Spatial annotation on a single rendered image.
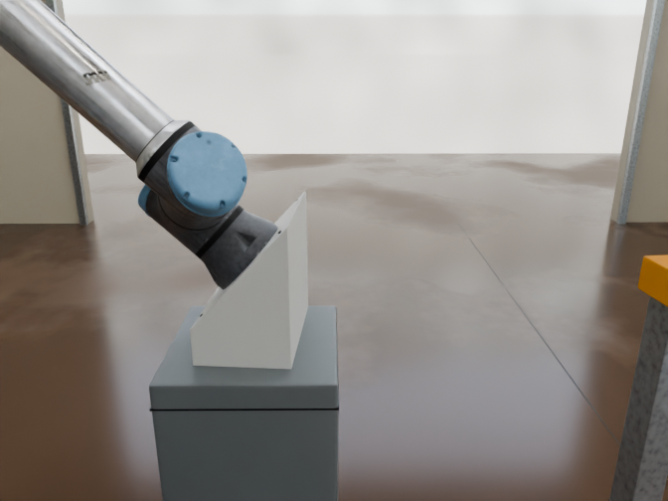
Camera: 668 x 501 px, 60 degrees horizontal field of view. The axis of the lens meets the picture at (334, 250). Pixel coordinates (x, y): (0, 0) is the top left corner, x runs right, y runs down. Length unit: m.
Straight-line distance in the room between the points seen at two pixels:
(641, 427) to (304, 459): 0.78
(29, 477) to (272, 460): 1.39
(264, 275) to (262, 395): 0.25
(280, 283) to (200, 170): 0.29
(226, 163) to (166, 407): 0.54
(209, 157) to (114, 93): 0.20
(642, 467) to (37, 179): 5.15
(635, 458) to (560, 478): 0.87
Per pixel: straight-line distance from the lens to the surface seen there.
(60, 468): 2.57
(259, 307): 1.24
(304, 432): 1.31
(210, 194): 1.08
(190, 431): 1.34
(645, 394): 1.54
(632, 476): 1.65
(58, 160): 5.65
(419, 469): 2.37
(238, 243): 1.25
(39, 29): 1.20
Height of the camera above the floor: 1.52
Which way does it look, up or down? 19 degrees down
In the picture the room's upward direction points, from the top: straight up
